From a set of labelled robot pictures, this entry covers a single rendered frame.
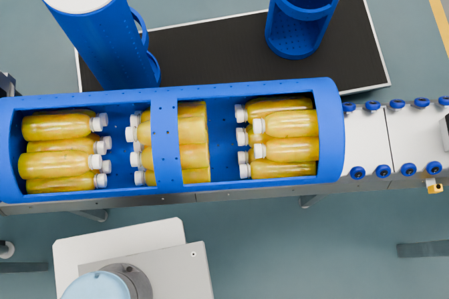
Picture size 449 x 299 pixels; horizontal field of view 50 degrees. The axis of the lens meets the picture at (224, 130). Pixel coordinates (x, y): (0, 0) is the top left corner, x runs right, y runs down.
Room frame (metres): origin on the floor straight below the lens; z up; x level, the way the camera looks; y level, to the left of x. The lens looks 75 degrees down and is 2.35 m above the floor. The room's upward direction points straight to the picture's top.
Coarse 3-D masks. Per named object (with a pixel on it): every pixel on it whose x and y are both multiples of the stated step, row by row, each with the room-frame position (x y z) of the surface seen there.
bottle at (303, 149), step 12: (264, 144) 0.30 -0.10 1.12; (276, 144) 0.30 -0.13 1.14; (288, 144) 0.29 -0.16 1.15; (300, 144) 0.29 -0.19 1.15; (312, 144) 0.29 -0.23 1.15; (264, 156) 0.27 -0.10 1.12; (276, 156) 0.27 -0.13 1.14; (288, 156) 0.27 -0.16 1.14; (300, 156) 0.27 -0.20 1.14; (312, 156) 0.27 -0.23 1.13
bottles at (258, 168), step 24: (288, 96) 0.45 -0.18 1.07; (48, 144) 0.31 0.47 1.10; (72, 144) 0.31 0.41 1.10; (96, 144) 0.31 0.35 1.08; (240, 144) 0.31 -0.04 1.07; (144, 168) 0.26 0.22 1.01; (240, 168) 0.25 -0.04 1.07; (264, 168) 0.24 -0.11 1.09; (288, 168) 0.24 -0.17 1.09; (312, 168) 0.24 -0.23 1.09; (48, 192) 0.18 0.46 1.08
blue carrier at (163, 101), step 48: (48, 96) 0.42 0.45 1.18; (96, 96) 0.41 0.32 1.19; (144, 96) 0.41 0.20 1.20; (192, 96) 0.40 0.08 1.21; (240, 96) 0.46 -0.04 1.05; (336, 96) 0.40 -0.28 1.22; (0, 144) 0.27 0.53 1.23; (336, 144) 0.28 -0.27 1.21; (0, 192) 0.17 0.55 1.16; (96, 192) 0.17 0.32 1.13; (144, 192) 0.18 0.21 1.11
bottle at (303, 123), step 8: (280, 112) 0.37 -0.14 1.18; (288, 112) 0.37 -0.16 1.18; (296, 112) 0.37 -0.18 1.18; (304, 112) 0.37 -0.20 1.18; (312, 112) 0.37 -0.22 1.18; (264, 120) 0.35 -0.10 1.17; (272, 120) 0.35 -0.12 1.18; (280, 120) 0.35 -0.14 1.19; (288, 120) 0.35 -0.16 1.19; (296, 120) 0.35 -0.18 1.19; (304, 120) 0.35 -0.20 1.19; (312, 120) 0.35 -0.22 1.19; (264, 128) 0.33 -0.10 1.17; (272, 128) 0.33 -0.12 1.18; (280, 128) 0.33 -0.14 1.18; (288, 128) 0.33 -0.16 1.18; (296, 128) 0.33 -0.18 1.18; (304, 128) 0.33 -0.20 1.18; (312, 128) 0.33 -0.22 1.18; (272, 136) 0.31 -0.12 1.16; (280, 136) 0.31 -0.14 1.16; (288, 136) 0.31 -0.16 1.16; (296, 136) 0.31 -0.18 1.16; (304, 136) 0.31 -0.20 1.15
